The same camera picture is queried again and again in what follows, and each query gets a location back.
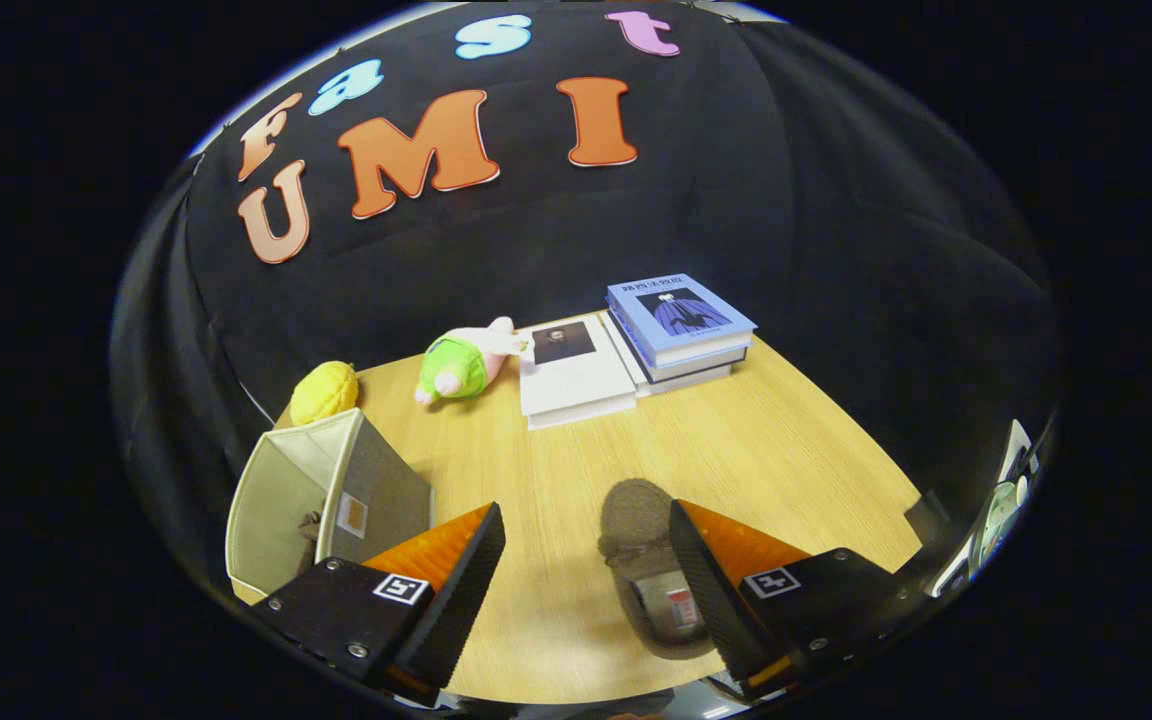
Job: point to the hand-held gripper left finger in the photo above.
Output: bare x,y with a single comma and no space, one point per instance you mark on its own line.
461,600

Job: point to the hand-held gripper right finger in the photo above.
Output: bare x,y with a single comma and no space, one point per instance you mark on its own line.
706,590

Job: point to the blue book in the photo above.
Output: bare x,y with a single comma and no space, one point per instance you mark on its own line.
681,315

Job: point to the grey fabric storage box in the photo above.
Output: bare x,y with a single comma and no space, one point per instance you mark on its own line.
386,490

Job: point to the brown fuzzy shoe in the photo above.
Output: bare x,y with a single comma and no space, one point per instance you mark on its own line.
641,540
311,535

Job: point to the white book with portrait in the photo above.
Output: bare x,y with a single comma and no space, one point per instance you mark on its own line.
576,380

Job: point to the yellow plush toy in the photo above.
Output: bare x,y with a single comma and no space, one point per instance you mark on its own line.
324,393

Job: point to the green and white plush toy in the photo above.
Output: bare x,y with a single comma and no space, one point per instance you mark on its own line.
456,368

